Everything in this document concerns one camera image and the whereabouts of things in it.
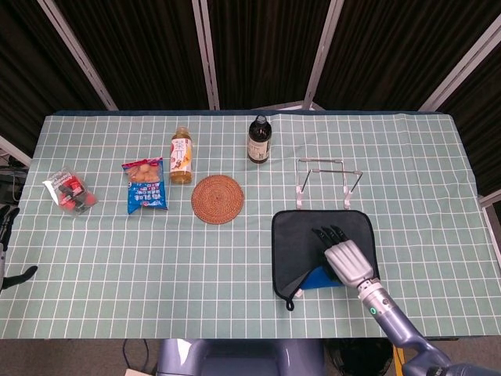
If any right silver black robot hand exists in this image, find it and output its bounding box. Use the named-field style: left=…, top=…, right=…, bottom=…
left=312, top=225, right=373, bottom=289

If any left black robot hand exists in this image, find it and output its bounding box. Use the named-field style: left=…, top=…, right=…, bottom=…
left=0, top=205, right=39, bottom=291

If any dark floor equipment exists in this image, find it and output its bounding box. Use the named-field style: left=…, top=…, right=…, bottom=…
left=0, top=154, right=28, bottom=204

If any black waste bin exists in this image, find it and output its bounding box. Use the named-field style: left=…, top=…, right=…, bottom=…
left=324, top=338, right=395, bottom=376

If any clear pack of red items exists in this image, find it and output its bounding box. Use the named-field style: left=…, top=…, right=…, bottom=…
left=41, top=167, right=99, bottom=215

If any green checked tablecloth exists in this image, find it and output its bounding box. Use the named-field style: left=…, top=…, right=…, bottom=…
left=0, top=111, right=501, bottom=340

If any round woven coaster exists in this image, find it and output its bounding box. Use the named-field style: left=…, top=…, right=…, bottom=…
left=190, top=174, right=246, bottom=226

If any dark glass bottle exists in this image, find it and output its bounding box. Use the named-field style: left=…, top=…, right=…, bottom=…
left=247, top=114, right=272, bottom=165

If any purple robot torso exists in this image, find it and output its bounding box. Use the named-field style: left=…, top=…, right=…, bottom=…
left=156, top=338, right=326, bottom=376

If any blue snack bag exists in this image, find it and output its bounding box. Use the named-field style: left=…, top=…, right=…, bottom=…
left=121, top=157, right=169, bottom=215

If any white partition foot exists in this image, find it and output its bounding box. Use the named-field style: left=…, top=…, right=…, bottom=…
left=250, top=100, right=326, bottom=113

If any dark pleated partition curtain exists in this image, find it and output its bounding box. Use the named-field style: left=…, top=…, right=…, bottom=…
left=207, top=0, right=333, bottom=110
left=0, top=0, right=109, bottom=157
left=312, top=0, right=501, bottom=111
left=52, top=0, right=211, bottom=111
left=436, top=34, right=501, bottom=197

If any yellow tea bottle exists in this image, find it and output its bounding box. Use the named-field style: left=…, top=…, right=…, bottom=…
left=168, top=125, right=195, bottom=185

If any metal wire rack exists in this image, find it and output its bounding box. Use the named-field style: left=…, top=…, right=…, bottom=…
left=295, top=157, right=363, bottom=211

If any yellow strap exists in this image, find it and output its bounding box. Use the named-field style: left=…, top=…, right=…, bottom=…
left=393, top=345, right=406, bottom=375

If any grey partition post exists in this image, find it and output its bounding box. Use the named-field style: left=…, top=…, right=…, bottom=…
left=417, top=15, right=501, bottom=113
left=0, top=135, right=33, bottom=168
left=38, top=0, right=119, bottom=111
left=478, top=191, right=501, bottom=240
left=303, top=0, right=345, bottom=110
left=190, top=0, right=221, bottom=110

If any blue floor cable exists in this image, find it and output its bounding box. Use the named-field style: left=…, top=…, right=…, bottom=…
left=121, top=338, right=150, bottom=371

